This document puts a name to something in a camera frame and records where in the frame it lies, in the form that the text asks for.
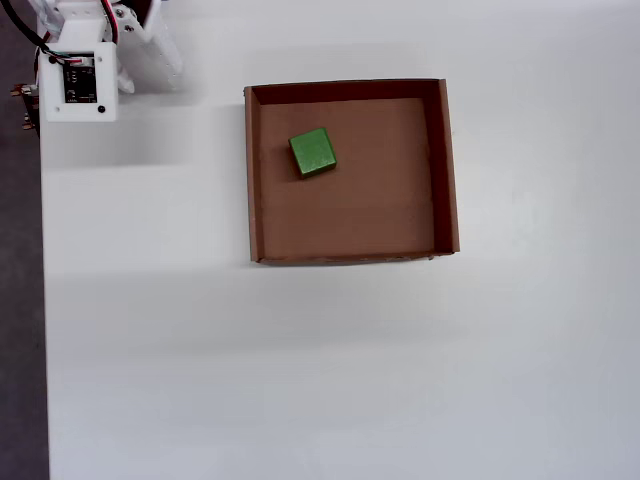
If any white slotted gripper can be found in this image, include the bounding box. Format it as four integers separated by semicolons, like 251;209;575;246
38;0;184;95

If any small metal clamp bracket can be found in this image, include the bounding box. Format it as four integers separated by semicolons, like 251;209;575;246
9;82;41;134

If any red white black gripper cable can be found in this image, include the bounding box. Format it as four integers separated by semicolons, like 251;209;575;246
98;0;125;45

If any white wrist camera mount plate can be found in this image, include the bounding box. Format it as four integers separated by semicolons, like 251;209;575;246
39;42;119;124

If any red white base cable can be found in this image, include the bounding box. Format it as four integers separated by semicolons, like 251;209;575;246
31;30;52;87

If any green cube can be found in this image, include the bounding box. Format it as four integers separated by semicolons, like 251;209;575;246
288;126;338;182

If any brown cardboard box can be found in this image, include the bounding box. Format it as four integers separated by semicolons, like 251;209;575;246
243;77;461;267

